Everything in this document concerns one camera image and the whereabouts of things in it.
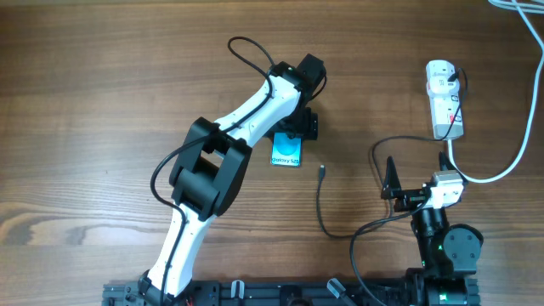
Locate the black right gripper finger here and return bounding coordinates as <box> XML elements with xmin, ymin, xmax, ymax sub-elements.
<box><xmin>439</xmin><ymin>151</ymin><xmax>468</xmax><ymax>185</ymax></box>
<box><xmin>382</xmin><ymin>156</ymin><xmax>401</xmax><ymax>191</ymax></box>

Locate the blue Galaxy smartphone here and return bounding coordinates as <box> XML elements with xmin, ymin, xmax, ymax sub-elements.
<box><xmin>270</xmin><ymin>133</ymin><xmax>302</xmax><ymax>167</ymax></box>

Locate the black USB charging cable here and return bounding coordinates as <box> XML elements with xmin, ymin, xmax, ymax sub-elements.
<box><xmin>315</xmin><ymin>66</ymin><xmax>469</xmax><ymax>240</ymax></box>

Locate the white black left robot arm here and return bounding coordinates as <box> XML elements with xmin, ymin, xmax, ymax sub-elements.
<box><xmin>139</xmin><ymin>54</ymin><xmax>327</xmax><ymax>305</ymax></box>

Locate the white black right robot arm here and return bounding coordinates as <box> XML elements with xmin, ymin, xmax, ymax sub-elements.
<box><xmin>381</xmin><ymin>152</ymin><xmax>484</xmax><ymax>306</ymax></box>

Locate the white USB charger plug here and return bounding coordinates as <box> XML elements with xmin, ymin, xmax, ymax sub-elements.
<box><xmin>427</xmin><ymin>75</ymin><xmax>460</xmax><ymax>97</ymax></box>

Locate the white power strip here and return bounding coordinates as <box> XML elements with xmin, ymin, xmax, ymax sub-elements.
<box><xmin>426</xmin><ymin>59</ymin><xmax>464</xmax><ymax>140</ymax></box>

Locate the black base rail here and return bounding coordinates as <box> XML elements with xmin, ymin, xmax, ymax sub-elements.
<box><xmin>101</xmin><ymin>278</ymin><xmax>481</xmax><ymax>306</ymax></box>

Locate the white power strip cord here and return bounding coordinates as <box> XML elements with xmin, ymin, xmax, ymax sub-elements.
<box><xmin>445</xmin><ymin>0</ymin><xmax>544</xmax><ymax>184</ymax></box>

